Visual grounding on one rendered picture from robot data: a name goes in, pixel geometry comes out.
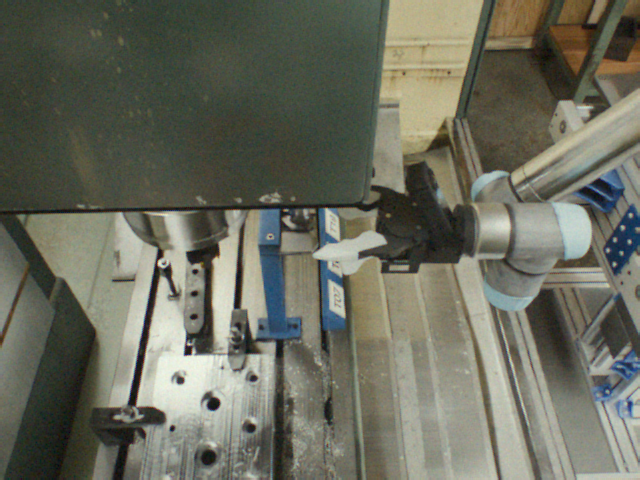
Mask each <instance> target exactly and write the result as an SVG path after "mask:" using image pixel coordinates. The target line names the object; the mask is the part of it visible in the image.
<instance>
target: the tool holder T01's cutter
mask: <svg viewBox="0 0 640 480"><path fill-rule="evenodd" d="M185 252H186V258H187V260H188V262H189V263H190V264H191V265H195V264H200V267H201V268H206V267H210V266H212V261H213V260H214V259H215V257H216V260H219V255H221V249H219V245H218V242H217V243H215V245H213V246H210V247H206V248H203V249H198V250H191V251H185Z"/></svg>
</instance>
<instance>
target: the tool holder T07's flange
mask: <svg viewBox="0 0 640 480"><path fill-rule="evenodd" d="M310 212H311V218H310V220H309V221H308V222H307V223H304V224H294V223H292V222H289V221H288V219H287V209H284V211H283V216H285V217H284V218H282V220H283V228H284V231H285V232H304V231H312V232H313V231H314V228H315V226H314V223H315V218H314V217H315V211H314V209H310Z"/></svg>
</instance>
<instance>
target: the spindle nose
mask: <svg viewBox="0 0 640 480"><path fill-rule="evenodd" d="M250 212H251V210H213V211H160V212H121V213H122V216H123V218H124V220H125V222H126V223H127V224H129V226H130V228H131V230H132V232H133V233H134V234H135V235H136V236H137V237H138V238H139V239H140V240H143V241H144V242H146V244H148V245H150V246H152V247H156V248H159V249H163V250H170V251H191V250H198V249H202V248H206V247H210V246H213V245H215V243H217V242H219V241H222V240H224V239H226V238H227V237H229V236H230V235H232V234H233V233H235V232H236V231H237V230H238V228H239V227H240V226H241V225H242V224H243V223H244V222H245V220H246V219H247V217H249V214H250Z"/></svg>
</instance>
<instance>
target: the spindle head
mask: <svg viewBox="0 0 640 480"><path fill-rule="evenodd" d="M389 8H390V0H0V216H1V214H53V213H107V212H160V211H213V210H265V209H317V208H362V206H364V202H362V201H368V199H369V197H370V188H371V178H374V175H375V169H374V167H373V156H374V146H375V135H377V124H378V114H379V104H380V93H381V82H382V72H383V61H384V51H385V40H387V30H388V19H389Z"/></svg>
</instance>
